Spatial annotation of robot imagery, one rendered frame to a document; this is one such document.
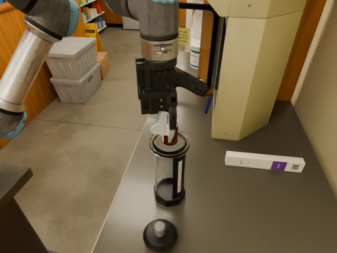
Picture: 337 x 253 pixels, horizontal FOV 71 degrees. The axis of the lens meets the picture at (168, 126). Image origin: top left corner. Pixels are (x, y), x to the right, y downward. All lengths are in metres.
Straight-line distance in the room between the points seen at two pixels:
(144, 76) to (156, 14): 0.12
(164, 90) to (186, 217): 0.40
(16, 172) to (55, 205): 1.12
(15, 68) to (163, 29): 0.57
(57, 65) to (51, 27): 2.21
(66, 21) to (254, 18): 0.57
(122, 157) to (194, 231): 1.64
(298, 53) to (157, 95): 0.89
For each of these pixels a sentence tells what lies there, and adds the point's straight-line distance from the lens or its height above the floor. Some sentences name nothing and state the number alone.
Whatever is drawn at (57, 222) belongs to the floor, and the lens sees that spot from 2.00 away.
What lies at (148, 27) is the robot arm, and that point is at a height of 1.46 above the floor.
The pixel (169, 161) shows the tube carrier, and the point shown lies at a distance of 0.62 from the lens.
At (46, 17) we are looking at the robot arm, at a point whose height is 1.41.
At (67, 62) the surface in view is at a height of 0.55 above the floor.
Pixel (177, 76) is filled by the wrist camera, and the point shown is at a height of 1.36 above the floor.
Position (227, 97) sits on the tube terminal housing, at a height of 1.14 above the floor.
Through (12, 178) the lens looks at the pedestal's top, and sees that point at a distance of 1.00.
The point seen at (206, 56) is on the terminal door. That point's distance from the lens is 1.17.
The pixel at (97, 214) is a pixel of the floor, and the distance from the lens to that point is 1.94.
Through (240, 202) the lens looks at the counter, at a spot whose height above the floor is 0.94.
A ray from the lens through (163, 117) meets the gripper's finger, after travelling 0.55.
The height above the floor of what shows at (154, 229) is 1.00.
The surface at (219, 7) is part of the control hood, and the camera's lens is 0.80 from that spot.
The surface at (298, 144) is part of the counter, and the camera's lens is 1.10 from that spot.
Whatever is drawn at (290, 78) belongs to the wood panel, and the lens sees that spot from 1.33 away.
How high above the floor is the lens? 1.58
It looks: 37 degrees down
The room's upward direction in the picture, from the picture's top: straight up
